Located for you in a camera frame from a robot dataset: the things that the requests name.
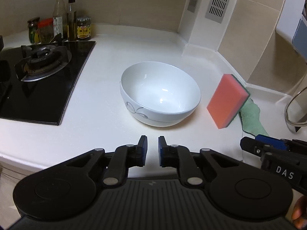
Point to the gas stove burner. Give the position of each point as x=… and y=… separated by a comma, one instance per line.
x=40, y=61

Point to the red lid spice container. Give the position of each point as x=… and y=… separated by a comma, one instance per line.
x=46, y=32

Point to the yellow cap clear bottle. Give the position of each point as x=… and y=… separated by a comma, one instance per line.
x=59, y=19

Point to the yellow label sauce jar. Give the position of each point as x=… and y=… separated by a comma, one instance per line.
x=84, y=30

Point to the dark cap oil bottle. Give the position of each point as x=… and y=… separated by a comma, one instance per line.
x=71, y=24

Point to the green cleaning cloth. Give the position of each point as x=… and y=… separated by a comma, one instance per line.
x=251, y=119

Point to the large grey vent grille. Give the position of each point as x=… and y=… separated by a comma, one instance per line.
x=220, y=1

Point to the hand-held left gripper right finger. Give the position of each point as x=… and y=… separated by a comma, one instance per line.
x=162, y=151

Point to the black glass cooktop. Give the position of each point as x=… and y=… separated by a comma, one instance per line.
x=48, y=95

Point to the pink and green sponge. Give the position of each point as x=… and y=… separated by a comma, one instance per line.
x=227, y=100

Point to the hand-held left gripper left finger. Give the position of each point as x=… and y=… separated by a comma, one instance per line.
x=143, y=149

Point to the dark lid pickle jar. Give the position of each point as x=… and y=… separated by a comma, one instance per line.
x=33, y=31

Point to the person's right hand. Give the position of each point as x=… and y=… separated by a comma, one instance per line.
x=300, y=213

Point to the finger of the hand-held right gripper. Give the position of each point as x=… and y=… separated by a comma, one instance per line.
x=250, y=146
x=271, y=141

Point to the white patterned ceramic bowl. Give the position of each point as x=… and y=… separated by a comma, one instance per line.
x=160, y=95

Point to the white and blue wall box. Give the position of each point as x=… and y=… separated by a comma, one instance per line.
x=291, y=26

